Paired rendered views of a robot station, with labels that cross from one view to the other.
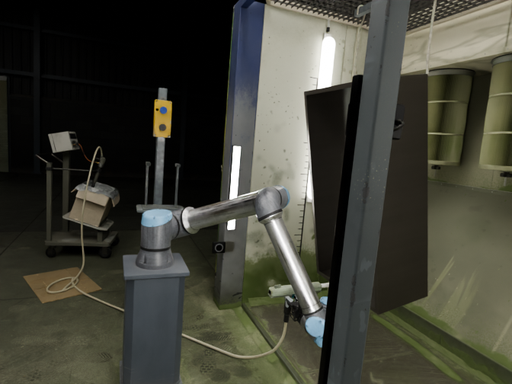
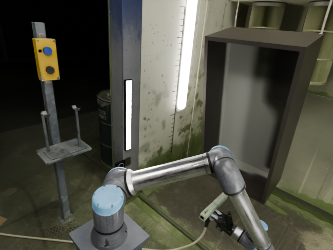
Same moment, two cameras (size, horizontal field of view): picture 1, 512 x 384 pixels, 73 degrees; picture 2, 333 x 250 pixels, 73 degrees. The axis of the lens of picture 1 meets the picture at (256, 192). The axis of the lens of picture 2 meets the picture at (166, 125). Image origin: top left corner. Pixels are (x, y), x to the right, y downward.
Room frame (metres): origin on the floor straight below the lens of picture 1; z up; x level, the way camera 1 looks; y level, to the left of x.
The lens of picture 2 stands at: (0.87, 0.63, 1.68)
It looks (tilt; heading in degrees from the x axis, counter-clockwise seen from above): 24 degrees down; 334
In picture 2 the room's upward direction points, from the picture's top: 5 degrees clockwise
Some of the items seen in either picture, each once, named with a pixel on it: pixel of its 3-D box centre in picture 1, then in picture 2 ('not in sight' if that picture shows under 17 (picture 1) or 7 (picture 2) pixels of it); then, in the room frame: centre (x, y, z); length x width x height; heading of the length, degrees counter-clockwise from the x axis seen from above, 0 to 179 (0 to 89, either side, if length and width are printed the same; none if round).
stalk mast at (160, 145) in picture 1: (158, 200); (54, 138); (2.60, 0.73, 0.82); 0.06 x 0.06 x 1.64; 22
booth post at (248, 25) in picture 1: (237, 162); (125, 92); (2.68, 0.16, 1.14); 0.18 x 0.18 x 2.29; 22
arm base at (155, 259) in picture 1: (155, 254); (109, 227); (1.74, 0.49, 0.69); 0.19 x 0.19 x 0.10
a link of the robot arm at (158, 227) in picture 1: (157, 228); (108, 206); (1.75, 0.49, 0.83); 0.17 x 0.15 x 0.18; 154
